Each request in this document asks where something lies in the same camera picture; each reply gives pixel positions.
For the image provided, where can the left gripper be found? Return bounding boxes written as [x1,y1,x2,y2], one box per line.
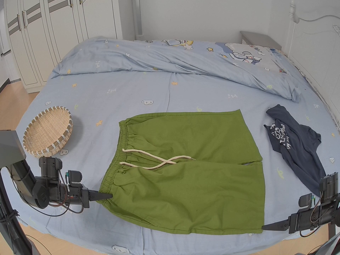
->
[61,185,91,209]

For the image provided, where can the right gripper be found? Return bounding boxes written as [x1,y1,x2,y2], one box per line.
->
[289,205,324,234]

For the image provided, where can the green shorts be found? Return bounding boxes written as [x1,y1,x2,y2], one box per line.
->
[99,110,266,234]

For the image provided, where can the round woven basket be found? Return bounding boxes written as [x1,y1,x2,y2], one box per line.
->
[22,106,73,158]

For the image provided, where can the bed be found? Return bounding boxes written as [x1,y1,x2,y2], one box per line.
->
[0,0,340,255]

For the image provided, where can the dark blue printed T-shirt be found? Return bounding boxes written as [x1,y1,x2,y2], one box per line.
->
[264,104,327,196]

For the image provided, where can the pale blue quilt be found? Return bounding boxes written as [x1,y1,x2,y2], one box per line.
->
[49,36,301,103]

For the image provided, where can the white wardrobe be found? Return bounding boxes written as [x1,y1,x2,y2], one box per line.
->
[0,0,123,93]

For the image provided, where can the white printed pillow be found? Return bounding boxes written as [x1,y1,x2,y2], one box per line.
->
[215,42,288,75]

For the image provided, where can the grey bedside table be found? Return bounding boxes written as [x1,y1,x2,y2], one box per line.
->
[240,31,282,50]

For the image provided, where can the black cable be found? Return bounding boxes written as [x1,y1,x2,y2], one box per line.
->
[298,226,317,237]

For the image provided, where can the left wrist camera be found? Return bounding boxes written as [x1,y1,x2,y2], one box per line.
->
[64,170,82,188]

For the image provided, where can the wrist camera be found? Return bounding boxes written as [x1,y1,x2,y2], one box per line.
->
[299,193,314,208]
[64,170,82,188]

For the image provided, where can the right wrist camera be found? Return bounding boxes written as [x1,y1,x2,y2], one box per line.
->
[299,193,314,208]

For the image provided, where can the grey wall duct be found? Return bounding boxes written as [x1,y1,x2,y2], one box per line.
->
[132,0,143,36]

